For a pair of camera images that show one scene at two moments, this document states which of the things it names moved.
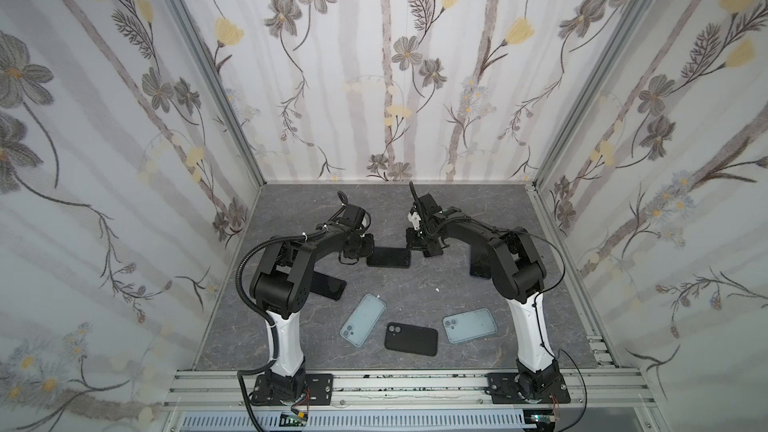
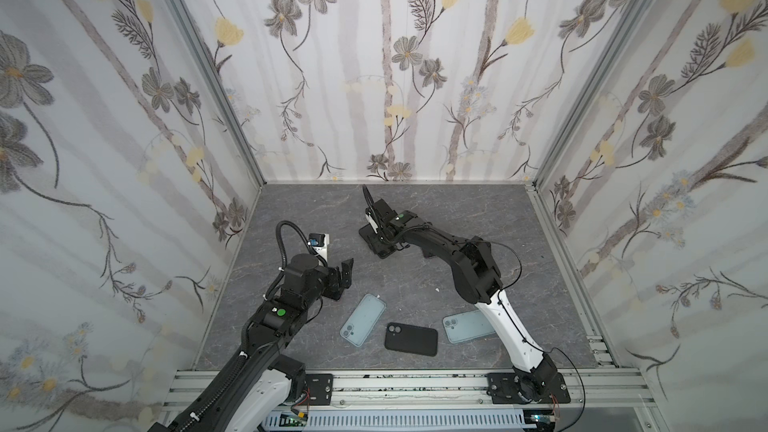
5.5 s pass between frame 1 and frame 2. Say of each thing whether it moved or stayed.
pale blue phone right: stayed
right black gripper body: moved
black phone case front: stayed
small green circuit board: stayed
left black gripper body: moved
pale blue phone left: stayed
